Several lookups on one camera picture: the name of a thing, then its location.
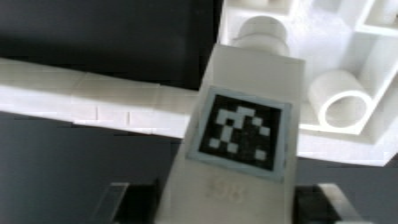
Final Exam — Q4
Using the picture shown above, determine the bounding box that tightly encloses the white U-shaped fence frame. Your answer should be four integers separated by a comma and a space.
0, 58, 197, 138

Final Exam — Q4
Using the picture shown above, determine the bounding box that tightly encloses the white chair leg block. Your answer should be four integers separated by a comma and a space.
154, 45, 304, 224

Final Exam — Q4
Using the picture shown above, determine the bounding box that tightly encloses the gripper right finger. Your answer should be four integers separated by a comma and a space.
293, 183, 375, 224

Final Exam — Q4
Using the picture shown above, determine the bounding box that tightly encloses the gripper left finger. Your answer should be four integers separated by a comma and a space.
87, 180, 160, 224

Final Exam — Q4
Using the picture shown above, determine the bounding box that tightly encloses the white chair seat block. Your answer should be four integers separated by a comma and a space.
218, 0, 398, 166

